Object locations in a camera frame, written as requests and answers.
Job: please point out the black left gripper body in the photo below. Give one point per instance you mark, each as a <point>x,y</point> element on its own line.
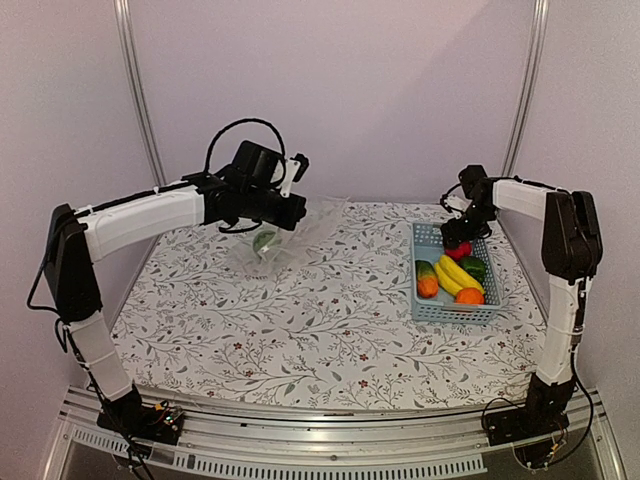
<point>282,218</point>

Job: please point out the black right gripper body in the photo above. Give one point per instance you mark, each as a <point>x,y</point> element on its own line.
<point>473,228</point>

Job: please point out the red apple toy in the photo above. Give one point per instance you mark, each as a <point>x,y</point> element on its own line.
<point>460,252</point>

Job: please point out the green watermelon toy ball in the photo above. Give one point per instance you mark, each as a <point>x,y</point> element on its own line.
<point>264,241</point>

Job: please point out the dark green pepper toy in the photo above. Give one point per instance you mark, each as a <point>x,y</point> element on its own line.
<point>475,267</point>

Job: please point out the clear zip top bag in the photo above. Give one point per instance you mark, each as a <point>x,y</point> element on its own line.
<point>322,217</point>

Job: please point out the green orange carrot toy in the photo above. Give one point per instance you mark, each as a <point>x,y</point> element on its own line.
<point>427,284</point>

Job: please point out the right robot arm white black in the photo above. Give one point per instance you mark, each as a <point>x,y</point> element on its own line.
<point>571,250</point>

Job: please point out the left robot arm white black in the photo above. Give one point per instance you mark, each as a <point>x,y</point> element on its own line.
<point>255,186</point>

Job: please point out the light blue plastic basket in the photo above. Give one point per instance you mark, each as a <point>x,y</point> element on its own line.
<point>426,246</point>

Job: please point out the yellow banana toy bunch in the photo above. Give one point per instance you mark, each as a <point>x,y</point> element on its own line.
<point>453,278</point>

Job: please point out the orange toy fruit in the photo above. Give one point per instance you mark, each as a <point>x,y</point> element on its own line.
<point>470,296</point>

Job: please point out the floral patterned table mat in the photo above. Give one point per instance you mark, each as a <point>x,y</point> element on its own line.
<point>329,326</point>

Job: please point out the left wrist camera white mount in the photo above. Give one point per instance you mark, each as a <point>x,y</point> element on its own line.
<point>288,172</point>

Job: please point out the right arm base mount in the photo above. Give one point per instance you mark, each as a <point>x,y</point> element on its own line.
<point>530,425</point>

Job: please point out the front aluminium rail frame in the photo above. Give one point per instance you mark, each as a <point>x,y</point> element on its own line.
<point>224,439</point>

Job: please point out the right aluminium frame post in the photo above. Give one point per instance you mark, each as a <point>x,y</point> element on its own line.
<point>527,91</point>

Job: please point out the aluminium frame post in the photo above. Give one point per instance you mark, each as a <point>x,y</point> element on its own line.
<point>133,74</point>
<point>527,91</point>

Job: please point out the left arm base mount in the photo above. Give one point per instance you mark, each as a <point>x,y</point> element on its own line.
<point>128,416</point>

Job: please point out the left aluminium frame post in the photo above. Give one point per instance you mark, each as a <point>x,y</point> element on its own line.
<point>133,74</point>

